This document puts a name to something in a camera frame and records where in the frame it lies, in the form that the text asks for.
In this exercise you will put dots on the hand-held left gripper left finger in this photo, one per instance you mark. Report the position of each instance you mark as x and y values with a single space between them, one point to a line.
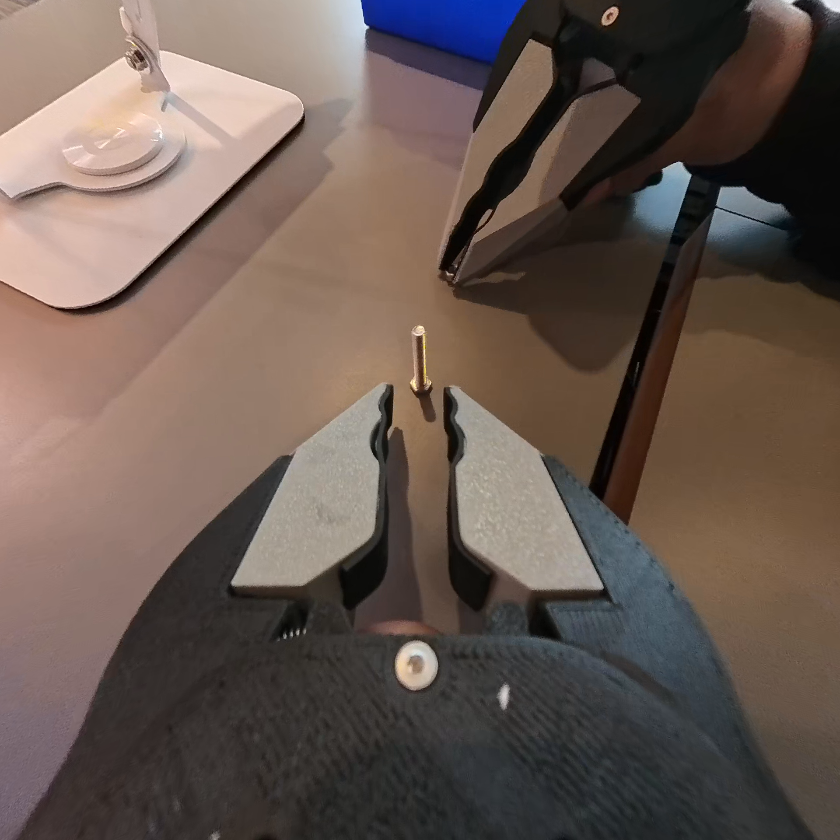
315 518

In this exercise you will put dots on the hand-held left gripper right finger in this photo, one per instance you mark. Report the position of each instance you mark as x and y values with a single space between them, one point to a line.
518 518

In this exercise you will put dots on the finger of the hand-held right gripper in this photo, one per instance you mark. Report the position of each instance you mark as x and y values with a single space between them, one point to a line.
505 111
558 170

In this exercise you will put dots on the silver metal bolt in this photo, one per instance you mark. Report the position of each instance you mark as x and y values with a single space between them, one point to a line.
418 354

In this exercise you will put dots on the person's right forearm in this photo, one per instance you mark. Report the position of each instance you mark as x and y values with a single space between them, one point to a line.
814 131

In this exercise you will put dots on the blue plastic bin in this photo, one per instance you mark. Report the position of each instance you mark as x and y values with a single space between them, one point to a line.
433 23

